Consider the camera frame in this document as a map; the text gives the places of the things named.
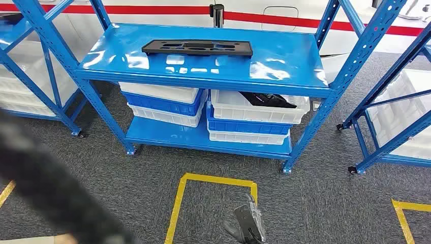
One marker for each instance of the black plastic frame part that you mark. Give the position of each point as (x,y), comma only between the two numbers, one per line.
(148,49)

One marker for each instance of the black plastic trim part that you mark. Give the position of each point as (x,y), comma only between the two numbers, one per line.
(266,100)

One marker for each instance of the blue metal shelf rack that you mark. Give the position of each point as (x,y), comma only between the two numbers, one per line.
(10,35)
(387,150)
(286,60)

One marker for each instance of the yellow floor tape square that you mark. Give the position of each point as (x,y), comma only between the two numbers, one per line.
(414,207)
(219,180)

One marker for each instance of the red barrier belt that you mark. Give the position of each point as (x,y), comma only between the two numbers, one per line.
(134,9)
(303,22)

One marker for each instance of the chrome stool base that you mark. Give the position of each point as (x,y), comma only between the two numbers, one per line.
(411,8)

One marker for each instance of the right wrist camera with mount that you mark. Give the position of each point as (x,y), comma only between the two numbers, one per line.
(247,222)

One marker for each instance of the chrome black stanchion post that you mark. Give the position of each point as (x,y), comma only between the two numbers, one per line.
(217,15)

